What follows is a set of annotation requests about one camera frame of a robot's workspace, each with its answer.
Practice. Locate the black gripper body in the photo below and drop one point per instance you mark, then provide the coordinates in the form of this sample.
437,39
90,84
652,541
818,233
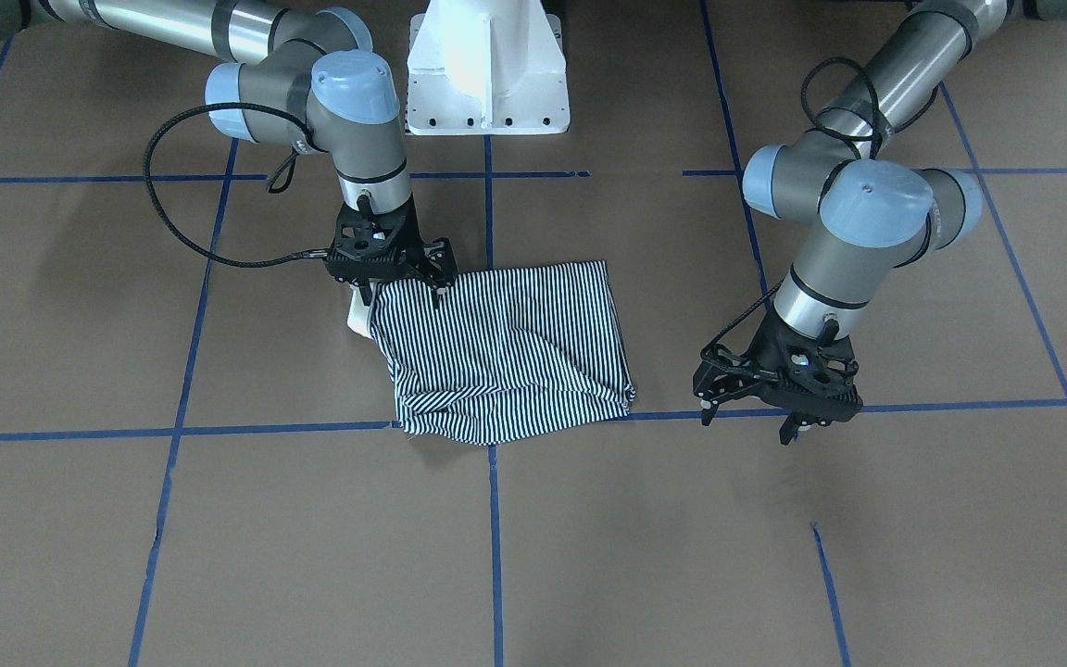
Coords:
763,345
414,240

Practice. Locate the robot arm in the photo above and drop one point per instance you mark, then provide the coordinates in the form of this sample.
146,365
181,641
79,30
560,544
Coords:
308,82
866,216

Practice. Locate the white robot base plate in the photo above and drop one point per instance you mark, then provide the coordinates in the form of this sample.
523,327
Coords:
487,68

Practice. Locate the navy white striped polo shirt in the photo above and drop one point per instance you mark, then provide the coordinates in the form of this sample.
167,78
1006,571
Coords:
503,354

